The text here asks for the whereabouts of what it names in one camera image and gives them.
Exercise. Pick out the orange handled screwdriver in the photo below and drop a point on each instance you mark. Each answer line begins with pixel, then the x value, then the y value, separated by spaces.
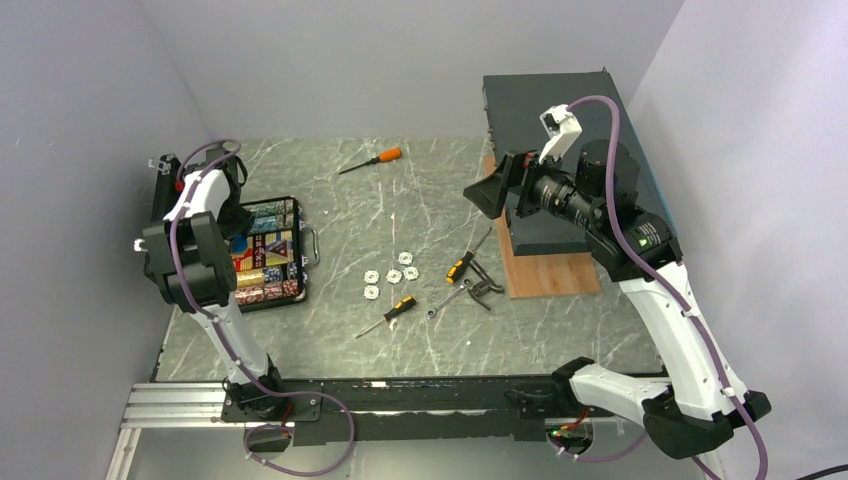
pixel 384 157

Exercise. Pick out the black yellow short screwdriver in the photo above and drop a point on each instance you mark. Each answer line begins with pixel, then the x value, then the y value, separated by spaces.
pixel 390 318

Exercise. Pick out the dark metal clamp tool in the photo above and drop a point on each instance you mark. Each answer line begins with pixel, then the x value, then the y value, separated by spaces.
pixel 485 286

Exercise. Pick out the dark grey rack unit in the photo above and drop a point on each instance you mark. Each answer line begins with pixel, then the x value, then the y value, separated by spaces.
pixel 514 104

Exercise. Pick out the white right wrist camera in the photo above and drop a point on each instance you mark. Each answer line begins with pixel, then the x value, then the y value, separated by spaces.
pixel 563 129

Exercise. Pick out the blue poker chip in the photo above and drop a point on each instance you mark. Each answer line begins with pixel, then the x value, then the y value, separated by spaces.
pixel 238 245

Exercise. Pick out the black poker chip case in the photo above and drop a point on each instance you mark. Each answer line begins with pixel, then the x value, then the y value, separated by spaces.
pixel 271 272

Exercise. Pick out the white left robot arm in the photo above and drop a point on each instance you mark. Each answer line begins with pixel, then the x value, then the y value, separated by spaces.
pixel 195 213

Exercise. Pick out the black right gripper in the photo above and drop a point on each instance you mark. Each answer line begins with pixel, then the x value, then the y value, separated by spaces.
pixel 522 172

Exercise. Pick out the wooden board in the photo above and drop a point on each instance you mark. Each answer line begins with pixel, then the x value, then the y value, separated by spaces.
pixel 543 276

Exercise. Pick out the black yellow long screwdriver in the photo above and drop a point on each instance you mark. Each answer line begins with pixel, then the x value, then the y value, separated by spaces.
pixel 458 269

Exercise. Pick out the silver ratchet wrench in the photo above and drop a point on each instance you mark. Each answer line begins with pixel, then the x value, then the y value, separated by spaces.
pixel 466 283

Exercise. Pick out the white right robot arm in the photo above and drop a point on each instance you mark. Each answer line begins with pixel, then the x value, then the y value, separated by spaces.
pixel 703 402

